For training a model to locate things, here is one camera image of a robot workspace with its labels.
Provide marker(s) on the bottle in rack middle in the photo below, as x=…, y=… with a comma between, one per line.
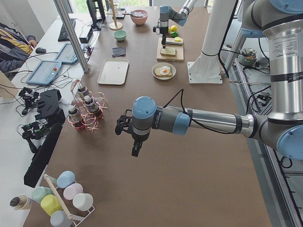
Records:
x=90, y=104

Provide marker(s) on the aluminium frame post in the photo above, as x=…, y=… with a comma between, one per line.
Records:
x=62, y=10

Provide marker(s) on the white cup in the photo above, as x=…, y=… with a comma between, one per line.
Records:
x=83, y=201

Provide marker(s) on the wooden mug tree stand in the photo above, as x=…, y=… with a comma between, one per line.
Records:
x=115, y=25

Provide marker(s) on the blue teach pendant far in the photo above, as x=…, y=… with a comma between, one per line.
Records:
x=66, y=55

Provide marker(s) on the white round plate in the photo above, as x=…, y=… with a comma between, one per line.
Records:
x=173, y=69

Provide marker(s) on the blue teach pendant near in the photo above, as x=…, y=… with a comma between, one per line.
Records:
x=44, y=73

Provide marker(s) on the half lemon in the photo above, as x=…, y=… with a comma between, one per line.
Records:
x=177, y=39

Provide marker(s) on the black gripper stand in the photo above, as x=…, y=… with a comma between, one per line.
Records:
x=42, y=139

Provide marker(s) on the grey cup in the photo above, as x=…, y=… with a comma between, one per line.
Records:
x=59, y=219

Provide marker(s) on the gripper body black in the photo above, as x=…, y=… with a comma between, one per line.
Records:
x=138, y=138
x=163, y=32

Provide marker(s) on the black keyboard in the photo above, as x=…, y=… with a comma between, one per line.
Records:
x=63, y=35

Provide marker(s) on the blue cup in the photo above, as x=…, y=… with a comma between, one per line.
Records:
x=65, y=179

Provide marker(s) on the green lime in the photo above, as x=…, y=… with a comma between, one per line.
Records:
x=174, y=34

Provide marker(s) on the pink cup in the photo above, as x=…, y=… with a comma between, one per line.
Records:
x=72, y=190

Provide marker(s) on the bottle in rack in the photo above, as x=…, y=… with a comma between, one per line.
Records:
x=83, y=91
x=73, y=113
x=90, y=104

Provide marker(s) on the grey folded cloth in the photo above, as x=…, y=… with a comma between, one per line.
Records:
x=118, y=51

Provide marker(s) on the yellow handled knife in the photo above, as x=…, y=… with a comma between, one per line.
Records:
x=170, y=42

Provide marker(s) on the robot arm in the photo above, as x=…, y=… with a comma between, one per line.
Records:
x=281, y=21
x=168, y=13

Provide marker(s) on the green ceramic bowl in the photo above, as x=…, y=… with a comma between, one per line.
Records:
x=120, y=35

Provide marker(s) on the wooden cutting board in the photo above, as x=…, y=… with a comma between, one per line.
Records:
x=179, y=55

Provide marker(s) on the green cup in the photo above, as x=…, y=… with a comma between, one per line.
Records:
x=40, y=192

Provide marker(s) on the pink bowl with ice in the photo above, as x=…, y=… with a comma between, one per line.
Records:
x=139, y=17

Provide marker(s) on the bottle in rack rear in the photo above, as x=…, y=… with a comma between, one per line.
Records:
x=83, y=91

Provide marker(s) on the yellow cup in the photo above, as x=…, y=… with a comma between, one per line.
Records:
x=50, y=204

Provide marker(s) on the blue teach pendant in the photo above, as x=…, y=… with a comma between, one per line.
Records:
x=66, y=55
x=44, y=73

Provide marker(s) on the bottle in rack front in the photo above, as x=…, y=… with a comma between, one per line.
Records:
x=73, y=113

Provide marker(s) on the bread slice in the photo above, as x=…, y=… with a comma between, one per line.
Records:
x=168, y=51

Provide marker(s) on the beige serving tray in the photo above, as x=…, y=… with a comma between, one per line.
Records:
x=113, y=72

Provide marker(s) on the copper wire bottle rack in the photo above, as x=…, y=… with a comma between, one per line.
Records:
x=87, y=121

